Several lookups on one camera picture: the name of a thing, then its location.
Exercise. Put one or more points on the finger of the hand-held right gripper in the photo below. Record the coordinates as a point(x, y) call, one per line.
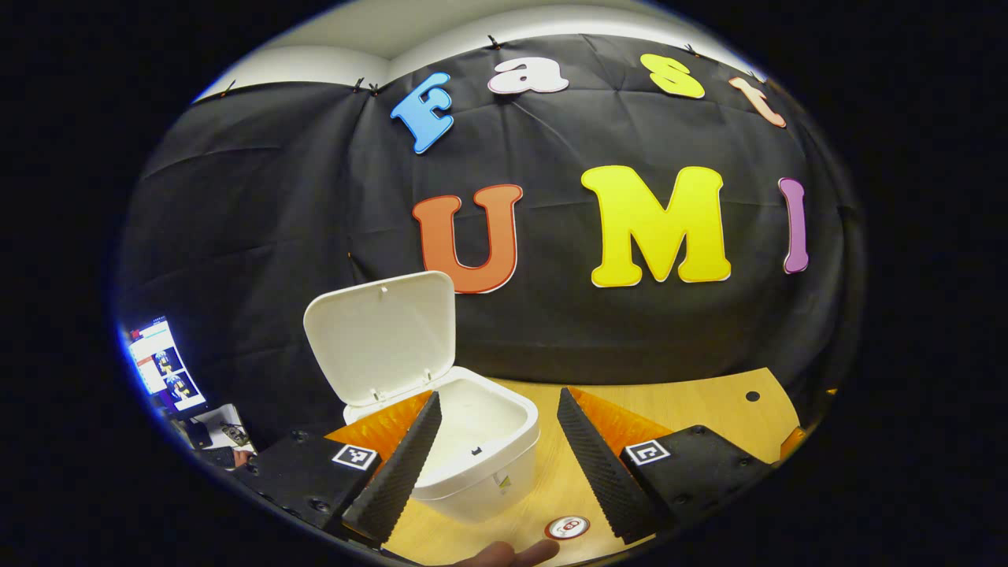
point(791, 442)

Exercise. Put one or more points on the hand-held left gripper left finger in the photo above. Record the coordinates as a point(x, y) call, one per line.
point(398, 472)

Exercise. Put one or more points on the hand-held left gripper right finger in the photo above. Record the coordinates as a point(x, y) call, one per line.
point(598, 472)

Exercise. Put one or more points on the red pop can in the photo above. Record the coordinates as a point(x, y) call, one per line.
point(567, 527)

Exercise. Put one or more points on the white desktop garbage bin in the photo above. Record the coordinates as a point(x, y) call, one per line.
point(378, 339)

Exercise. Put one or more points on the wooden desktop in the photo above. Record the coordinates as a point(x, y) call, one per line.
point(693, 409)

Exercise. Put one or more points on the white side table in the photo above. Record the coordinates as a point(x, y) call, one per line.
point(224, 416)

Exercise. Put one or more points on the computer monitor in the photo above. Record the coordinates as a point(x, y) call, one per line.
point(161, 366)

